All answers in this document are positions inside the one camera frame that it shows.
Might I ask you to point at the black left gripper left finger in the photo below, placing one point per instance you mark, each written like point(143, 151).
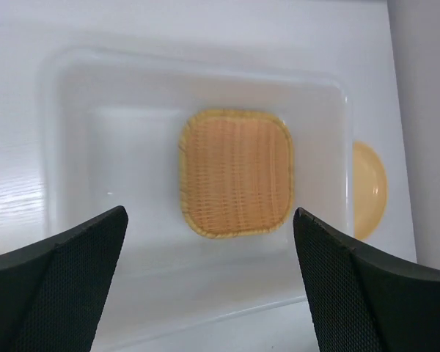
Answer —
point(52, 292)

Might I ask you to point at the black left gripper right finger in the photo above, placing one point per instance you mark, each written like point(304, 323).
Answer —
point(361, 298)

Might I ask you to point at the yellow bear plate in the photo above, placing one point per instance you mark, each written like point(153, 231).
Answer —
point(370, 190)

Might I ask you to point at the square woven bamboo tray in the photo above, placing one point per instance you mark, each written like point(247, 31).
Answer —
point(236, 173)

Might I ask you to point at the white plastic bin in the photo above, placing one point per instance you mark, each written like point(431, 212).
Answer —
point(111, 122)

